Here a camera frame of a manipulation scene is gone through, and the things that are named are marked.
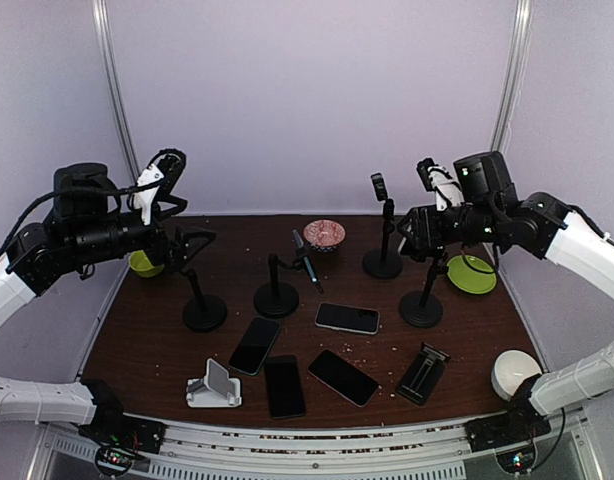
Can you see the blue smartphone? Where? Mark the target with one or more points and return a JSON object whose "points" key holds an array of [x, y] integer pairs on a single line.
{"points": [[283, 387]]}

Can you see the black gooseneck stand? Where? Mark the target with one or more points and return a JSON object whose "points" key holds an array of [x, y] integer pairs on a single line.
{"points": [[203, 313], [421, 309]]}

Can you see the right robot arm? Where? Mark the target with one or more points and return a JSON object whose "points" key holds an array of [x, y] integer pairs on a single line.
{"points": [[480, 205]]}

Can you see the green bowl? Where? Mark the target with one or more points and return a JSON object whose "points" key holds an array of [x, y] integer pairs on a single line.
{"points": [[140, 264]]}

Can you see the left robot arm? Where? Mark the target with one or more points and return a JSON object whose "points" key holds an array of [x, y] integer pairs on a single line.
{"points": [[84, 221]]}

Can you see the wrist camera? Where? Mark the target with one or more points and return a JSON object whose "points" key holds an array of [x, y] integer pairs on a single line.
{"points": [[437, 179], [152, 197]]}

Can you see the red patterned bowl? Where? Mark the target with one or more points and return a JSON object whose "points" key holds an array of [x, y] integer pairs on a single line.
{"points": [[324, 235]]}

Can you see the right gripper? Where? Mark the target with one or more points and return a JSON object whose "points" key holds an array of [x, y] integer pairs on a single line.
{"points": [[424, 224]]}

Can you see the aluminium frame post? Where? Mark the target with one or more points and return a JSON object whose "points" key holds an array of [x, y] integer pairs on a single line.
{"points": [[105, 41], [515, 71]]}

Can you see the black stand with teal phone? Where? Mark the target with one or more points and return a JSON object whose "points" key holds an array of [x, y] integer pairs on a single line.
{"points": [[276, 299]]}

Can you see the right aluminium frame post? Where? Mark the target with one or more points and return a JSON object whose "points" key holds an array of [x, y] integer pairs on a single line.
{"points": [[515, 71]]}

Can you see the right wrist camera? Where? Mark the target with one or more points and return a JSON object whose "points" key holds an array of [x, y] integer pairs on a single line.
{"points": [[437, 179]]}

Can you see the teal smartphone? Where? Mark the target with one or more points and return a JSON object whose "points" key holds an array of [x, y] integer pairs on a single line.
{"points": [[303, 257]]}

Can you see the white bowl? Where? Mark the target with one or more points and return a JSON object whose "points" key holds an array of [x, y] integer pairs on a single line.
{"points": [[511, 368]]}

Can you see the dark smartphone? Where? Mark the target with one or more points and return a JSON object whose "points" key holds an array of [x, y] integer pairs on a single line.
{"points": [[348, 319]]}

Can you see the black stand with pink phone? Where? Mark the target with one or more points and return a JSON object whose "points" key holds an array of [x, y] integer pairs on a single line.
{"points": [[383, 262]]}

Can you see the front aluminium rail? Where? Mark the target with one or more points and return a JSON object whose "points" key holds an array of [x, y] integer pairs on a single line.
{"points": [[432, 450]]}

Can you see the pink smartphone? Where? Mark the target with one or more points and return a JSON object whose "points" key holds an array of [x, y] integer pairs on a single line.
{"points": [[343, 378]]}

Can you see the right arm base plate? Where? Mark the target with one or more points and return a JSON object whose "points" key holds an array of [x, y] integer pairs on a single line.
{"points": [[503, 430]]}

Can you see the grey smartphone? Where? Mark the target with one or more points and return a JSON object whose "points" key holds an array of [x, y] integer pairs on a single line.
{"points": [[254, 346]]}

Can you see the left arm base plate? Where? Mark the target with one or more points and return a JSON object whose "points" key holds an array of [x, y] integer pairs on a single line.
{"points": [[133, 434]]}

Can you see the black folding phone stand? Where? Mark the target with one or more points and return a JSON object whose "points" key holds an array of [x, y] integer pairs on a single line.
{"points": [[422, 376]]}

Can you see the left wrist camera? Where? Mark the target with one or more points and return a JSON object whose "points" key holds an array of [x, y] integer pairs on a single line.
{"points": [[152, 197]]}

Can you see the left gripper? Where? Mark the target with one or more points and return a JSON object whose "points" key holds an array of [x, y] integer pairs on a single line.
{"points": [[174, 256]]}

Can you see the left aluminium frame post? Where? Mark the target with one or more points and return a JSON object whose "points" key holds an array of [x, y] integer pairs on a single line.
{"points": [[105, 41]]}

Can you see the white folding phone stand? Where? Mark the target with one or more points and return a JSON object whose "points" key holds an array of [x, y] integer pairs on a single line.
{"points": [[216, 389]]}

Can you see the green plate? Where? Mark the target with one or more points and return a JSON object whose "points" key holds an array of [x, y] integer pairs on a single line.
{"points": [[471, 274]]}

